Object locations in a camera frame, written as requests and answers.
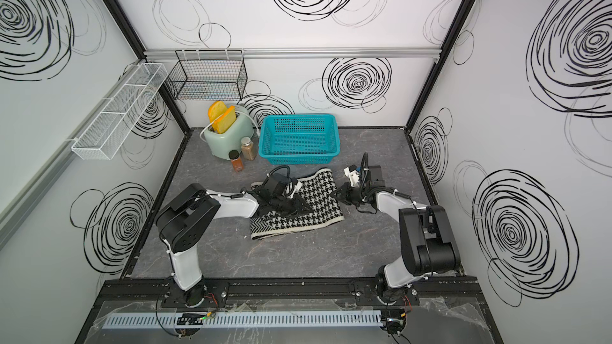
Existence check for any white wire wall shelf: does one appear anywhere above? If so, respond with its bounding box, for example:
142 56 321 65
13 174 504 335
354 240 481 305
71 63 167 160

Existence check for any mint green toaster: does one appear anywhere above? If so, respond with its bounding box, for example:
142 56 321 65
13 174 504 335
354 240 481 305
199 106 257 160

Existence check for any light spice jar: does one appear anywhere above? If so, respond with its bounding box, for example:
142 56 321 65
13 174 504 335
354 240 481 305
241 137 257 161

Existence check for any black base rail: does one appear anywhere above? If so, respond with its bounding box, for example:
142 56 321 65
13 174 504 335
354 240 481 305
95 276 482 309

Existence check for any yellow toast slice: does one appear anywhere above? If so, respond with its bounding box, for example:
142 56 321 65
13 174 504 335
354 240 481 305
207 100 228 123
212 106 237 135

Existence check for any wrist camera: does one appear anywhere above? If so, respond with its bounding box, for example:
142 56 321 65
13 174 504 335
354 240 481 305
288 180 303 198
344 165 361 187

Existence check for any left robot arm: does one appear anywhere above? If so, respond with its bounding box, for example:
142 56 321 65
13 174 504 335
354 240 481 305
156 167 313 308

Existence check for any teal plastic basket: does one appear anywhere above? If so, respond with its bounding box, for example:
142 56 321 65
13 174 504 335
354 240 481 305
258 114 340 166

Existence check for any yellow toast slice front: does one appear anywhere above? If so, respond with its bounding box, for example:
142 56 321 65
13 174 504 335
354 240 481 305
212 106 237 135

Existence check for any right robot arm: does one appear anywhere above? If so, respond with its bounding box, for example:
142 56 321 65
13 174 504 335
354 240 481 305
331 152 462 293

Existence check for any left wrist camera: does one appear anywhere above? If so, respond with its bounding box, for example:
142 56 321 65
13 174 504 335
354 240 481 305
288 180 303 198

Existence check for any yellow toast slice rear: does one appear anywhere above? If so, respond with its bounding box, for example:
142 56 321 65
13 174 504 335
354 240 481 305
207 100 228 123

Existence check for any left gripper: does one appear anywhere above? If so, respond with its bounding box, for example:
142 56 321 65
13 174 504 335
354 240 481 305
271 194 314 219

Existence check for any grey slotted cable duct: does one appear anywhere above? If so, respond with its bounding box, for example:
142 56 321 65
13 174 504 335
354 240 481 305
102 311 383 331

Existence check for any black wire wall basket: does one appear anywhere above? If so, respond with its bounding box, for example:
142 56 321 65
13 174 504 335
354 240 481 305
167 49 248 102

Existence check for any dark spice jar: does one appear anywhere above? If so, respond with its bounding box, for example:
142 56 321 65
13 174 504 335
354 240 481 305
228 150 244 172

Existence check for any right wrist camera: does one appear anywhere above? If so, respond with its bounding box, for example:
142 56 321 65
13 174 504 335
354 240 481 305
344 165 361 187

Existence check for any black white patterned scarf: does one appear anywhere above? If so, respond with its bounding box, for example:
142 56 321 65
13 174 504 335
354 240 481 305
248 168 344 240

